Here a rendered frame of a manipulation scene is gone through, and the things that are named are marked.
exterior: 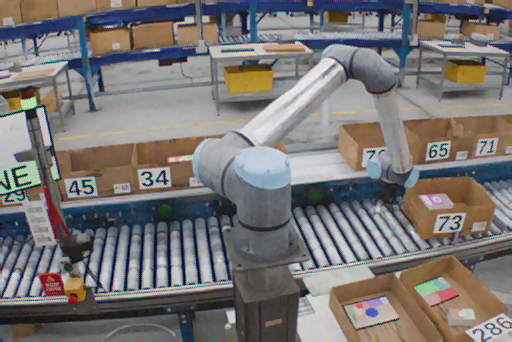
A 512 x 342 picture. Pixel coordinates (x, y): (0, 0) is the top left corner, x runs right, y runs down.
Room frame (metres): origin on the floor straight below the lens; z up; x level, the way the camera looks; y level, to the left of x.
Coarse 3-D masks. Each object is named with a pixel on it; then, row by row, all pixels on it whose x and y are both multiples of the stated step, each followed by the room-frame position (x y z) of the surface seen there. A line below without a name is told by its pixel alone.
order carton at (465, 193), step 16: (416, 192) 1.76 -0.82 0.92; (432, 192) 1.89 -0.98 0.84; (448, 192) 1.89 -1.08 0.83; (464, 192) 1.90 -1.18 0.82; (480, 192) 1.77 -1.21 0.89; (416, 208) 1.72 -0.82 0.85; (464, 208) 1.60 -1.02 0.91; (480, 208) 1.61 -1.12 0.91; (416, 224) 1.69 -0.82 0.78; (432, 224) 1.60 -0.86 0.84; (464, 224) 1.60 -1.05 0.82
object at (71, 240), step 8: (64, 240) 1.22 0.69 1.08; (72, 240) 1.21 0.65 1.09; (80, 240) 1.21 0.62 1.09; (88, 240) 1.21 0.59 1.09; (64, 248) 1.19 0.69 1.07; (72, 248) 1.19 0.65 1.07; (80, 248) 1.20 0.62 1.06; (88, 248) 1.21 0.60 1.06; (72, 256) 1.21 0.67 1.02; (80, 256) 1.21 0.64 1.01; (72, 264) 1.20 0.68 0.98
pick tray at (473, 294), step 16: (448, 256) 1.34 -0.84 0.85; (416, 272) 1.29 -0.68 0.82; (432, 272) 1.32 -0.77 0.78; (448, 272) 1.33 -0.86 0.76; (464, 272) 1.25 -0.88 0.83; (464, 288) 1.22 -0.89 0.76; (480, 288) 1.14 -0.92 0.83; (448, 304) 1.14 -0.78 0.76; (464, 304) 1.13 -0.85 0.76; (480, 304) 1.11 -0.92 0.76; (496, 304) 1.04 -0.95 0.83; (432, 320) 1.03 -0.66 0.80; (480, 320) 1.03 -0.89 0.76; (448, 336) 0.93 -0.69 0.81; (464, 336) 0.91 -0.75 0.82
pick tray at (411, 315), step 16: (336, 288) 1.21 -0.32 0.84; (352, 288) 1.22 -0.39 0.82; (368, 288) 1.24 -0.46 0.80; (384, 288) 1.26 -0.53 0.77; (400, 288) 1.20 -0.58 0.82; (336, 304) 1.13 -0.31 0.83; (400, 304) 1.17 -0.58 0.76; (416, 304) 1.08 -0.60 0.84; (336, 320) 1.11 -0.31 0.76; (400, 320) 1.08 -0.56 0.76; (416, 320) 1.05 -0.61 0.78; (352, 336) 0.98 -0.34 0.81; (368, 336) 1.02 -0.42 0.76; (384, 336) 1.01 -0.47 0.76; (400, 336) 1.00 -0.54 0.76; (416, 336) 1.00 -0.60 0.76; (432, 336) 0.95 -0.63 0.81
